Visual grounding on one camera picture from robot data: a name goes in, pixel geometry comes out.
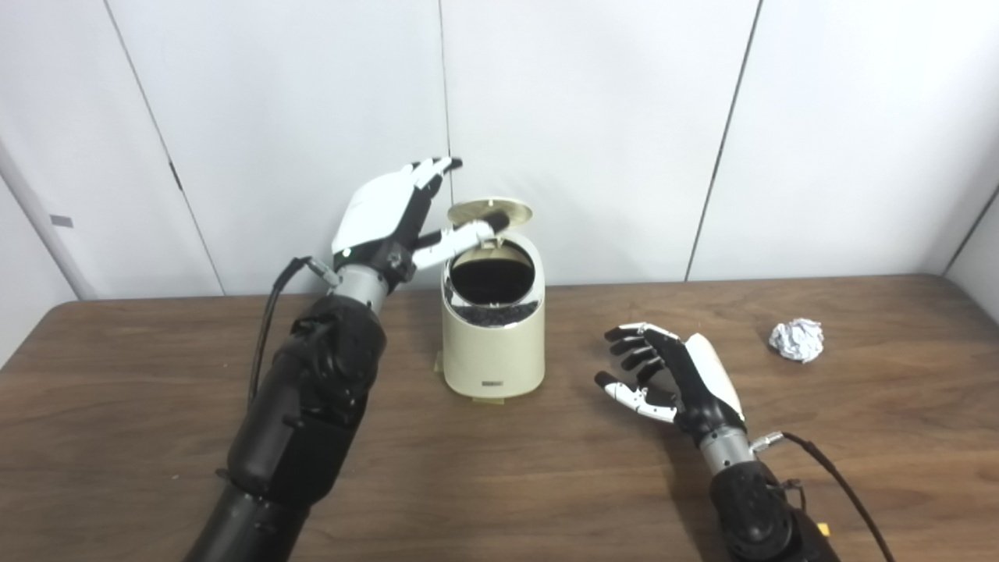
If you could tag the small grey wall sticker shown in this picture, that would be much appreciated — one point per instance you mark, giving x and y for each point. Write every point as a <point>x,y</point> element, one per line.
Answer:
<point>62,222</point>

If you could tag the white and black right hand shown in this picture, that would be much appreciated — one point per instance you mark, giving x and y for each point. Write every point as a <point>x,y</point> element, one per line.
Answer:
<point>706,382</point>

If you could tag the white and black left hand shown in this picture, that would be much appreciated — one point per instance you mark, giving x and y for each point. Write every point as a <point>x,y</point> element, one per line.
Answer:
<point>375,215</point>

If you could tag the cream-colored bin body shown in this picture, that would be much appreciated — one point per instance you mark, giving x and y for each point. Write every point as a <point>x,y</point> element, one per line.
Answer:
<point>492,355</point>

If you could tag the cream round bin lid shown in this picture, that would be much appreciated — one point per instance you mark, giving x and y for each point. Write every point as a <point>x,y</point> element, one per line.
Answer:
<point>484,211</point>

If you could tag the black wall panel hinge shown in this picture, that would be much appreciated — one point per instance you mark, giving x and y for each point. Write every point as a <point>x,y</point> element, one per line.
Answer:
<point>175,177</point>

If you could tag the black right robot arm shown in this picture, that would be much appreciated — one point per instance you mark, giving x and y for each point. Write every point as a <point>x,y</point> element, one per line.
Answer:
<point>753,511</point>

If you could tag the white paper ball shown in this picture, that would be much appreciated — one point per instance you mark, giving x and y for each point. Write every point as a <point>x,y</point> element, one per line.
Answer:
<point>798,341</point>

